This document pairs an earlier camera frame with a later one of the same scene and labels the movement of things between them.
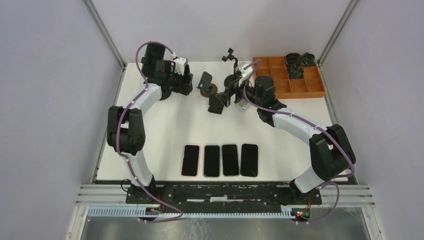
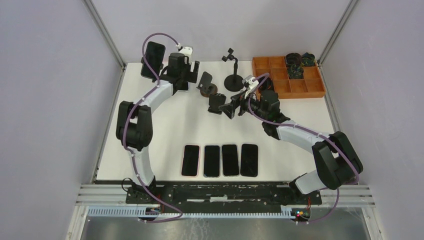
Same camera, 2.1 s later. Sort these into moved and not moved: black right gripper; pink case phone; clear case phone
Moved: black right gripper
Not moved: clear case phone; pink case phone
